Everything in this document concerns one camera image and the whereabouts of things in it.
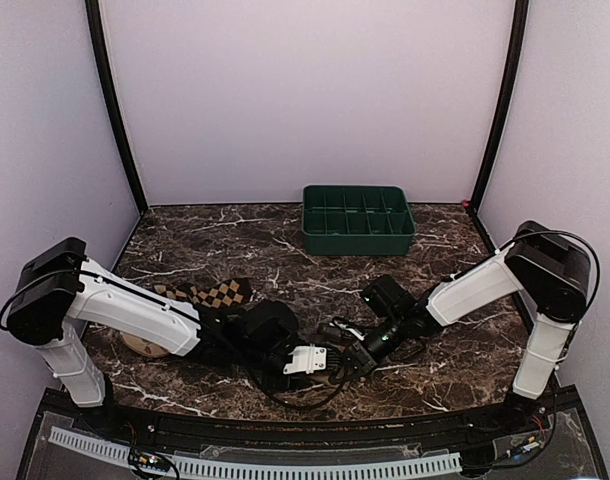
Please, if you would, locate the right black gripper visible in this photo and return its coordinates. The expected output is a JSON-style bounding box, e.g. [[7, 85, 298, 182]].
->
[[332, 312, 408, 384]]

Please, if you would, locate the brown argyle sock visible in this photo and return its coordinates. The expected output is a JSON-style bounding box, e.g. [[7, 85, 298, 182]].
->
[[152, 278, 253, 314]]

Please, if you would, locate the tan brown sock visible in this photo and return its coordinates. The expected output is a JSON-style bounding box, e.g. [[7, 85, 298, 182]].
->
[[299, 374, 334, 388]]

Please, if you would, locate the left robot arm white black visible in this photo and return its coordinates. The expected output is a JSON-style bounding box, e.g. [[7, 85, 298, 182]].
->
[[0, 237, 322, 436]]

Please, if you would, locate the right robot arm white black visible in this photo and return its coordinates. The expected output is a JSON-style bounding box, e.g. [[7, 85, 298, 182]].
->
[[344, 221, 601, 434]]

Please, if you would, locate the green divided plastic tray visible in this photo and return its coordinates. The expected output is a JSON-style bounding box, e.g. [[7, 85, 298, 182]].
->
[[302, 185, 417, 256]]

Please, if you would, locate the cream plate with leaf pattern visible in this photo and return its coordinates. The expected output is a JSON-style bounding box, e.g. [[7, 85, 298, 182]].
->
[[119, 332, 169, 359]]

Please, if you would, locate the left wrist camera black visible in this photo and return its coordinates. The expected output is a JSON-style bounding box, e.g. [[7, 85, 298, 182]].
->
[[243, 300, 299, 344]]

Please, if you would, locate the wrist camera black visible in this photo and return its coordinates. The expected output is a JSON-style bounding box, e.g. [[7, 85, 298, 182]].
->
[[243, 300, 299, 344], [360, 275, 417, 319]]

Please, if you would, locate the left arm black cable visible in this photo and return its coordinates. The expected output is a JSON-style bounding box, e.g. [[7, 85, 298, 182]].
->
[[224, 324, 356, 411]]

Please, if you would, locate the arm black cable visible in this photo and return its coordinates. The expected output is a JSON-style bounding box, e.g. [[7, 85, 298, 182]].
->
[[224, 324, 356, 411], [494, 228, 602, 321]]

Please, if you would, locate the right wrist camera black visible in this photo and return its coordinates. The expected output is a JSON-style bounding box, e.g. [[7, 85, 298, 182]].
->
[[360, 275, 417, 319]]

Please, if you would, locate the white slotted cable duct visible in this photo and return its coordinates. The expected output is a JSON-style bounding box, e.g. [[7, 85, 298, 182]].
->
[[48, 427, 462, 479]]

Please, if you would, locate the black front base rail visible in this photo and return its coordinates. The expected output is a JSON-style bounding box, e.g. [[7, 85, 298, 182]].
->
[[39, 389, 581, 454]]

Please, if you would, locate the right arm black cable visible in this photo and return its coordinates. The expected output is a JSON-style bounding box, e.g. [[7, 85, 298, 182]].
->
[[494, 228, 602, 321]]

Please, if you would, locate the right black frame post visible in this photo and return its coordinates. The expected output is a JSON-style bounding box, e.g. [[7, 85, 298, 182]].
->
[[469, 0, 530, 216]]

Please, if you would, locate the black frame post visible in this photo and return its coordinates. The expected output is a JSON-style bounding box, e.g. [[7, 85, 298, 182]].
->
[[84, 0, 149, 215], [469, 0, 530, 216]]

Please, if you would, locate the left black frame post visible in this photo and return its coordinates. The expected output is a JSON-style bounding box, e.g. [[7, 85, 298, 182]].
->
[[84, 0, 149, 215]]

